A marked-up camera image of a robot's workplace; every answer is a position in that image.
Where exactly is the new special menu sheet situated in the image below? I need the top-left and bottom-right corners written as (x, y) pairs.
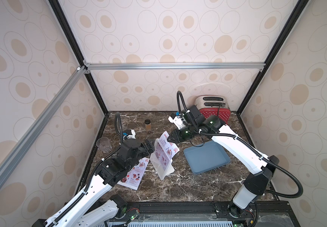
top-left (158, 131), bottom-right (179, 159)

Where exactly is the old menu sheet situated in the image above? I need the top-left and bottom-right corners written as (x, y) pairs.
top-left (118, 158), bottom-right (150, 190)

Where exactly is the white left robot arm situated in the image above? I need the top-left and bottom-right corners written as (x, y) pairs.
top-left (33, 112), bottom-right (155, 227)

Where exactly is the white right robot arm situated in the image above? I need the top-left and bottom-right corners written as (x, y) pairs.
top-left (167, 91), bottom-right (304, 218)

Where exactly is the spice jar with black lid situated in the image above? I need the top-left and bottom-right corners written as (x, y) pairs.
top-left (144, 119), bottom-right (152, 132)

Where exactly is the blue-grey plastic tray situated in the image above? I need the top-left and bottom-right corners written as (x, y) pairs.
top-left (184, 141), bottom-right (231, 175)

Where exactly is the red polka dot toaster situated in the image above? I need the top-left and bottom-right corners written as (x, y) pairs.
top-left (194, 96), bottom-right (231, 123)

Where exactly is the clear plastic cup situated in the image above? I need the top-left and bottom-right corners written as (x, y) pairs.
top-left (96, 137), bottom-right (112, 154)

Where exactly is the aluminium crossbar back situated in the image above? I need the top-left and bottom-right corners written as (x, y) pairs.
top-left (86, 62), bottom-right (266, 71)

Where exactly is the aluminium crossbar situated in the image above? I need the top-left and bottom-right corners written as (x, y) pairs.
top-left (0, 66), bottom-right (87, 189)
top-left (86, 62), bottom-right (266, 71)

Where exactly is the aluminium crossbar left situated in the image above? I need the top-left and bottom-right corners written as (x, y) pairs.
top-left (0, 66), bottom-right (87, 189)

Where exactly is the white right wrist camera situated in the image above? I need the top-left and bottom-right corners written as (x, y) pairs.
top-left (168, 112), bottom-right (188, 130)

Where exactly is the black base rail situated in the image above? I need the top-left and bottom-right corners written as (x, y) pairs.
top-left (55, 201), bottom-right (300, 227)

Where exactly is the black vertical frame post left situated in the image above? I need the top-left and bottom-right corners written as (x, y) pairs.
top-left (48, 0), bottom-right (109, 115)

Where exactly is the black vertical frame post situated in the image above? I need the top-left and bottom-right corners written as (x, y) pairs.
top-left (236, 0), bottom-right (310, 116)
top-left (48, 0), bottom-right (109, 115)

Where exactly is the black vertical frame post right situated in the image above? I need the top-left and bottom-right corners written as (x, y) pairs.
top-left (236, 0), bottom-right (310, 116)

